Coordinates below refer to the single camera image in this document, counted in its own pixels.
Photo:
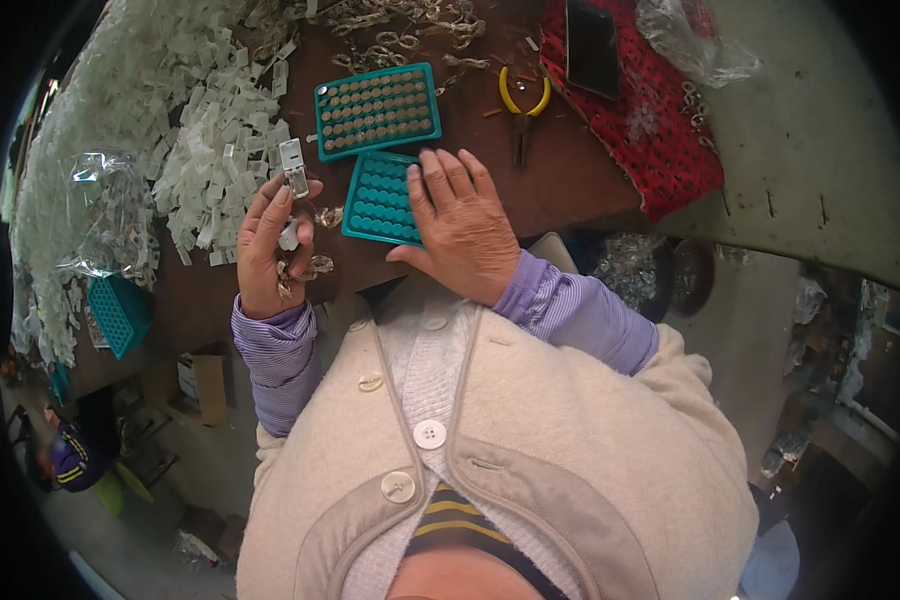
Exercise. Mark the person's left hand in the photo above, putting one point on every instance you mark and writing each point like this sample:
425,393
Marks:
259,262

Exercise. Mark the person's right hand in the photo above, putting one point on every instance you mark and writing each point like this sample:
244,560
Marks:
465,240

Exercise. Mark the small white plastic part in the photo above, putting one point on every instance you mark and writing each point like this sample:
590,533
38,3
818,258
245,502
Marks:
289,235

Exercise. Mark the white hinged plastic case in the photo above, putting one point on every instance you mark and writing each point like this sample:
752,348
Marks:
293,161

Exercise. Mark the empty teal battery tray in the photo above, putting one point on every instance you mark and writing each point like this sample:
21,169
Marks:
379,201

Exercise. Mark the cardboard box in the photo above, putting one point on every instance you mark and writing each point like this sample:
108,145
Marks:
206,386

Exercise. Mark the teal plastic grid basket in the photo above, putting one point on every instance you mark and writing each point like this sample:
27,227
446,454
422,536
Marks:
118,315

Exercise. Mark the teal tray with button batteries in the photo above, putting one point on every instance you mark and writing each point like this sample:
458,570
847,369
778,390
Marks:
377,110

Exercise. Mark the clear bag of parts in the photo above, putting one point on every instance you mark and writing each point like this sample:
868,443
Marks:
109,217

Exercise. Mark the dark bowl of metal parts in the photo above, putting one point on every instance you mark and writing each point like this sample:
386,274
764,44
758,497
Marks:
634,274

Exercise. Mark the heap of white plastic cases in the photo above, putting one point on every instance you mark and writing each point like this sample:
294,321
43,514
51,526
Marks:
157,82

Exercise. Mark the red patterned cloth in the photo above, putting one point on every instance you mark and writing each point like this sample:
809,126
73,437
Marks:
660,139

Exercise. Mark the black phone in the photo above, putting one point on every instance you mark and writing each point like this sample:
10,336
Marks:
592,49

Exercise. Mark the brown bowl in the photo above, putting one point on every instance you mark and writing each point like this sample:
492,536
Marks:
694,277

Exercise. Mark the person's body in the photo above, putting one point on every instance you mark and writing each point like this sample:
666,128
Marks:
540,465

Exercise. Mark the green stool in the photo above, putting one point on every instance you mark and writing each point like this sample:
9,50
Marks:
124,487

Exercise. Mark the empty clear plastic bag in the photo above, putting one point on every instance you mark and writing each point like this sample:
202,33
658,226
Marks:
690,41

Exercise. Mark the heap of bags and pipes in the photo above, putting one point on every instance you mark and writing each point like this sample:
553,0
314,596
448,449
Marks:
832,375

